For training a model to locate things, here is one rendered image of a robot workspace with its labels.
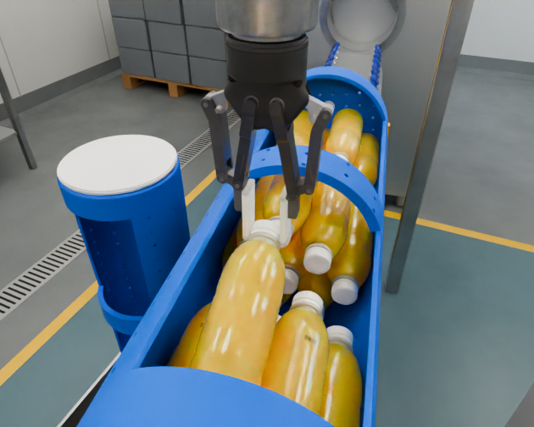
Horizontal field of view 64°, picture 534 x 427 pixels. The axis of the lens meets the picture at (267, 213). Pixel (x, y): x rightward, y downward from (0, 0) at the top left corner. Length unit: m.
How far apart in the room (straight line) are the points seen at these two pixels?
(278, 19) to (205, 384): 0.29
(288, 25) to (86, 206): 0.74
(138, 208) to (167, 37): 3.30
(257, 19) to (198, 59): 3.71
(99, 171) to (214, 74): 3.06
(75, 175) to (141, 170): 0.15
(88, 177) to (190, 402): 0.76
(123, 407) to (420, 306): 1.89
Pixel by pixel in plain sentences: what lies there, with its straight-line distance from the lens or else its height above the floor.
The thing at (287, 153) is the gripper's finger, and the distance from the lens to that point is 0.44.
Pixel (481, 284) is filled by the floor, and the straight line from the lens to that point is 2.40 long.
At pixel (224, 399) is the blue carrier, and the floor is 1.23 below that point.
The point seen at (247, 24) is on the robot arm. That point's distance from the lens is 0.37.
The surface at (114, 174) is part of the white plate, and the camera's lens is 1.03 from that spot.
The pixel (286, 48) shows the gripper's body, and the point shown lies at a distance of 0.38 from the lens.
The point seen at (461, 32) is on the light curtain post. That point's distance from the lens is 1.60.
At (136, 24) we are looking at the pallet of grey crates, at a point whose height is 0.63.
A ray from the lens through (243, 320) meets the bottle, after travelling 0.43.
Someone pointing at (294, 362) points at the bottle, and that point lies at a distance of 0.47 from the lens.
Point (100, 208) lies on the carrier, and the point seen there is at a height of 0.99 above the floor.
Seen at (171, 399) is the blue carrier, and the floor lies 1.23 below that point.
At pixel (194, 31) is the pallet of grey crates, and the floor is 0.62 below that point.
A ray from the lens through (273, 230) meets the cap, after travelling 0.50.
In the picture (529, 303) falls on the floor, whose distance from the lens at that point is 2.40.
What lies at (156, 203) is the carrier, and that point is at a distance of 1.01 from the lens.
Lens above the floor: 1.54
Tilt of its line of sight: 36 degrees down
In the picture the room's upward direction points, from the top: straight up
